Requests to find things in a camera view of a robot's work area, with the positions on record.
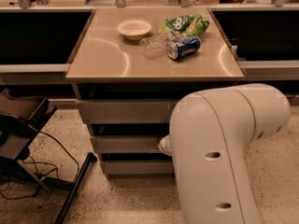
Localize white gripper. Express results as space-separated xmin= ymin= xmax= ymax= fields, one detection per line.
xmin=158 ymin=135 xmax=172 ymax=156

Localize grey drawer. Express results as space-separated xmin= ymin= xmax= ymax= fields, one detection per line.
xmin=100 ymin=161 xmax=173 ymax=175
xmin=76 ymin=99 xmax=178 ymax=124
xmin=91 ymin=135 xmax=161 ymax=153

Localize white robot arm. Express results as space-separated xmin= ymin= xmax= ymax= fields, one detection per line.
xmin=159 ymin=84 xmax=291 ymax=224

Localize grey bottom drawer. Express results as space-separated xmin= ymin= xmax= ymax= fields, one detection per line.
xmin=100 ymin=161 xmax=173 ymax=175

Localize grey top drawer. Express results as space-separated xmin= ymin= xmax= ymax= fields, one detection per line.
xmin=76 ymin=99 xmax=178 ymax=124

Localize grey drawer cabinet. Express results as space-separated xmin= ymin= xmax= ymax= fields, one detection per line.
xmin=64 ymin=6 xmax=246 ymax=181

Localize clear plastic bottle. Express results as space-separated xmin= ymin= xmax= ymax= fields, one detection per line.
xmin=139 ymin=32 xmax=176 ymax=59

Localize blue pepsi can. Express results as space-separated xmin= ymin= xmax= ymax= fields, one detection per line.
xmin=166 ymin=35 xmax=201 ymax=60

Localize white bowl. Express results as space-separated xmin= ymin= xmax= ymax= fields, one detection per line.
xmin=117 ymin=19 xmax=151 ymax=41

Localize green chip bag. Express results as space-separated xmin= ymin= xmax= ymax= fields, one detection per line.
xmin=158 ymin=14 xmax=209 ymax=35

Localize black equipment stand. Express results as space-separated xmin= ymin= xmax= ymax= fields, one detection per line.
xmin=0 ymin=89 xmax=97 ymax=224

